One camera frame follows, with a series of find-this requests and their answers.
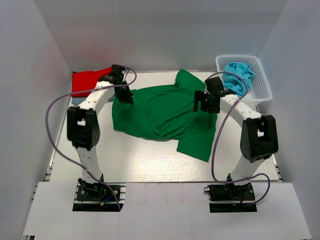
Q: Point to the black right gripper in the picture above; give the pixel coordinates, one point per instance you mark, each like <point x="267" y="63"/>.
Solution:
<point x="200" y="96"/>

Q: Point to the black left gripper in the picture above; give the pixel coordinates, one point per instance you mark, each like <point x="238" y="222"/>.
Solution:
<point x="128" y="98"/>

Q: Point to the green t-shirt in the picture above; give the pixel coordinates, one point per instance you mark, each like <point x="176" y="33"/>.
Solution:
<point x="165" y="112"/>

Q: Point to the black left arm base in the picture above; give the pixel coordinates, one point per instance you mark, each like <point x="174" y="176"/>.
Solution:
<point x="91" y="201"/>

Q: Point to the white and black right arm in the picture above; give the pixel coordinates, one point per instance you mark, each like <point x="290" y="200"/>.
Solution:
<point x="258" y="139"/>

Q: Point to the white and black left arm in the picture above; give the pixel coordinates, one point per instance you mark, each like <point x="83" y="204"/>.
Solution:
<point x="83" y="127"/>

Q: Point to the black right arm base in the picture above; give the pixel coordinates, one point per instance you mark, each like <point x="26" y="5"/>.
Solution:
<point x="229" y="198"/>

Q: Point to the crumpled cyan t-shirt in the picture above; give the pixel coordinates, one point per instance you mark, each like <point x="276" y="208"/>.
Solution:
<point x="237" y="76"/>

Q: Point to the folded red t-shirt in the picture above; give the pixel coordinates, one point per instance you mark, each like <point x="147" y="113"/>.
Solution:
<point x="86" y="80"/>

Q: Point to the folded light blue t-shirt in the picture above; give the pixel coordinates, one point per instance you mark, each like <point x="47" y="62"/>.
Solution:
<point x="77" y="100"/>

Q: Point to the white perforated plastic basket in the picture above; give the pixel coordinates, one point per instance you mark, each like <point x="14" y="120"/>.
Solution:
<point x="260" y="90"/>

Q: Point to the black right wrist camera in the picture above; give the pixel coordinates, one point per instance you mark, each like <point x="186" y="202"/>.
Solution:
<point x="214" y="87"/>

